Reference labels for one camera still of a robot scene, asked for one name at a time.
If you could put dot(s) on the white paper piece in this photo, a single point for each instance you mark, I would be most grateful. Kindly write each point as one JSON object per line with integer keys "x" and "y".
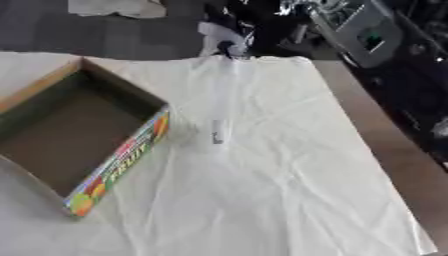
{"x": 217, "y": 33}

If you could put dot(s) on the clear plastic bottle, dark cap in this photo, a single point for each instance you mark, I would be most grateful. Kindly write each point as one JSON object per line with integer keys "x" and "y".
{"x": 224, "y": 100}

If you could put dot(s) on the white crumpled cloth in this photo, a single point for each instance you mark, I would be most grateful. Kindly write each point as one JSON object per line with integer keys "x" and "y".
{"x": 111, "y": 7}

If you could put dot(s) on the cardboard box with green inside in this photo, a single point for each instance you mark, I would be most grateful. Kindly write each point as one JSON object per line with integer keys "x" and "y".
{"x": 76, "y": 133}

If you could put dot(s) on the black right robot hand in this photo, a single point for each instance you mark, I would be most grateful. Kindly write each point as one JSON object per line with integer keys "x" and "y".
{"x": 271, "y": 30}

